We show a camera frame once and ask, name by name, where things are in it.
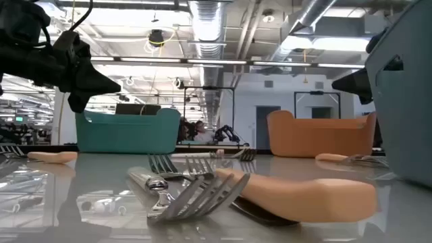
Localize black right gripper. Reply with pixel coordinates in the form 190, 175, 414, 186
331, 26, 389, 105

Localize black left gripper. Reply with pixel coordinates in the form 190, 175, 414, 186
0, 30, 122, 114

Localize white-handled fork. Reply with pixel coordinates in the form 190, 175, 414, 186
127, 166, 251, 226
169, 150, 246, 160

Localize teal plastic bin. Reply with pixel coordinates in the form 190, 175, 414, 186
75, 107, 182, 155

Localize blue-grey plastic bin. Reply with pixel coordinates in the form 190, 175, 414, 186
365, 0, 432, 188

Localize orange plastic bin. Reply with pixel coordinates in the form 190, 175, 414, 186
266, 109, 378, 159

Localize grey door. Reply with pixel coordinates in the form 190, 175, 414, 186
255, 105, 281, 150

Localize person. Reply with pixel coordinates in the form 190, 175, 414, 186
194, 119, 217, 142

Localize long ceiling light strip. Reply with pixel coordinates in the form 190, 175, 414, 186
90, 55, 366, 70

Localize black station frame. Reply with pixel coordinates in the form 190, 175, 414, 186
294, 90, 342, 119
183, 86, 236, 131

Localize slanted silver ceiling duct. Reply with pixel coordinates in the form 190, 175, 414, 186
269, 0, 338, 68

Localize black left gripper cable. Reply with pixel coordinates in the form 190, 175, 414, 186
69, 0, 94, 33

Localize black overhead camera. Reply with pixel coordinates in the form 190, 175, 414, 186
148, 29, 165, 47

